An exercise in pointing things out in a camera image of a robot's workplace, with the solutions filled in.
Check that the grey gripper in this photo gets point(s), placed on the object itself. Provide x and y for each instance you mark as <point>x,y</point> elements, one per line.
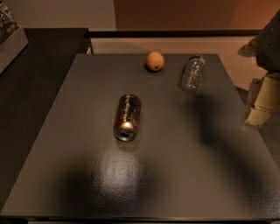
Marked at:
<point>269,49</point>

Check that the orange soda can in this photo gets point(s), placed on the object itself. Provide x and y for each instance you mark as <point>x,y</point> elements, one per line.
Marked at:
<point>127,119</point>

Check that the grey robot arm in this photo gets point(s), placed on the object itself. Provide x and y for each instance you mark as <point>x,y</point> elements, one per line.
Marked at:
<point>265,46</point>

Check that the clear plastic bottle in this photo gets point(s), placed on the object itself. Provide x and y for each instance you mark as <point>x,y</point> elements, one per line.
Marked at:
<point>192,76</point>

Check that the orange fruit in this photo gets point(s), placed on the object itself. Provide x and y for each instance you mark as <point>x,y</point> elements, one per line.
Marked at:
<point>155,61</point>

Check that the dark side table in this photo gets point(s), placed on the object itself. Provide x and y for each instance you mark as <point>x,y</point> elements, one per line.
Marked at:
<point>28,87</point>

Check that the grey box on side table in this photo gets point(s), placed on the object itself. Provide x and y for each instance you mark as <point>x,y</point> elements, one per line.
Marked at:
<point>13,39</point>

